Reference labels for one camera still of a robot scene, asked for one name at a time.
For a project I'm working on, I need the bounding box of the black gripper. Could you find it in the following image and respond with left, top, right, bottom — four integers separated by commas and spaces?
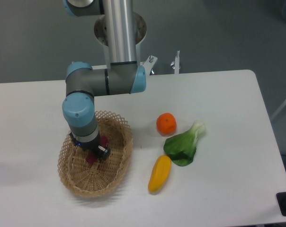
69, 132, 110, 161

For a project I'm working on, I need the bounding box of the purple sweet potato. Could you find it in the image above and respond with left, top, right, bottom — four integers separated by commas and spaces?
86, 136, 108, 164

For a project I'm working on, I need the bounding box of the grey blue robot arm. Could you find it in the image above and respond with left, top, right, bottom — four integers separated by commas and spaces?
62, 0, 146, 160

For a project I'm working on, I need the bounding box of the woven wicker basket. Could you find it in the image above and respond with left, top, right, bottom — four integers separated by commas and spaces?
57, 111, 133, 198

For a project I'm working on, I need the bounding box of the yellow mango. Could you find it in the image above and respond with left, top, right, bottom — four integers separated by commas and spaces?
148, 155, 171, 194

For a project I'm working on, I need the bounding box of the orange tangerine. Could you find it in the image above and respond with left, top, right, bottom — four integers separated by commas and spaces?
156, 113, 177, 135

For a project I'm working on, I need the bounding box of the green bok choy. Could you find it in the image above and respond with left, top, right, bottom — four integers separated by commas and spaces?
163, 121, 206, 167

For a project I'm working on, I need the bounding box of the white metal base frame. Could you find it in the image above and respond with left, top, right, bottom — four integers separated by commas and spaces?
92, 50, 181, 75

